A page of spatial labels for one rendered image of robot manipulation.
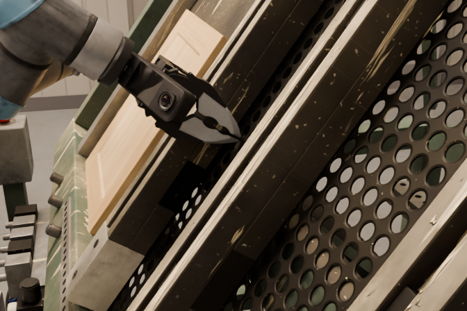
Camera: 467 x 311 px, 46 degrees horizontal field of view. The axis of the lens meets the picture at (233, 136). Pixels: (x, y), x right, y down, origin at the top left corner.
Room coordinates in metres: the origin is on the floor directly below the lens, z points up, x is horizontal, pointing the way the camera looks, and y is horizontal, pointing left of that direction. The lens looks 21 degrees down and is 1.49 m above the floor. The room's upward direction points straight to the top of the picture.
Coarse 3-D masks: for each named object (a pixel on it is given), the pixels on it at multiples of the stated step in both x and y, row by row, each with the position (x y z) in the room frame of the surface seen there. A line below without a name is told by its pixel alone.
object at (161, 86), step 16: (128, 64) 0.70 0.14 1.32; (144, 64) 0.69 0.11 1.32; (128, 80) 0.69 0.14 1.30; (144, 80) 0.67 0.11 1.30; (160, 80) 0.66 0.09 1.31; (144, 96) 0.66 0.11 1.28; (160, 96) 0.64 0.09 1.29; (176, 96) 0.63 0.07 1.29; (192, 96) 0.64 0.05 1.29; (160, 112) 0.63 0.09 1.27; (176, 112) 0.62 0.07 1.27
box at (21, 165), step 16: (0, 128) 1.50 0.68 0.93; (16, 128) 1.50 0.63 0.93; (0, 144) 1.49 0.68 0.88; (16, 144) 1.50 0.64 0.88; (0, 160) 1.49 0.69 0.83; (16, 160) 1.50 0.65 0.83; (32, 160) 1.59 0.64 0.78; (0, 176) 1.49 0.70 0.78; (16, 176) 1.50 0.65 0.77; (32, 176) 1.54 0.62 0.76
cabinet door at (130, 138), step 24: (192, 24) 1.28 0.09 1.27; (168, 48) 1.34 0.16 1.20; (192, 48) 1.17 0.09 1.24; (216, 48) 1.05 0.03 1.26; (192, 72) 1.07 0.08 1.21; (120, 120) 1.31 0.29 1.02; (144, 120) 1.15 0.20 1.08; (120, 144) 1.18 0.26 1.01; (144, 144) 1.04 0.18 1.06; (96, 168) 1.22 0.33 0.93; (120, 168) 1.08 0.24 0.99; (96, 192) 1.10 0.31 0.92; (120, 192) 1.00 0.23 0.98; (96, 216) 1.01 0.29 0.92
